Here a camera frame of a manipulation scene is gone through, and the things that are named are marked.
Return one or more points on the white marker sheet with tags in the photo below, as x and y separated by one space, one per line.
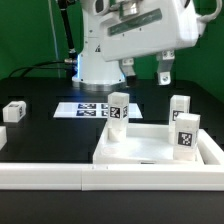
81 110

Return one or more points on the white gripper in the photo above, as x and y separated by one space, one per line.
136 28

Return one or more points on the white square table top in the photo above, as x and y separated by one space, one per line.
144 144

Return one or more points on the white U-shaped obstacle fence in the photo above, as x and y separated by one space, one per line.
46 176

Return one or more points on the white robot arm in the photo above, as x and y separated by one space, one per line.
96 74

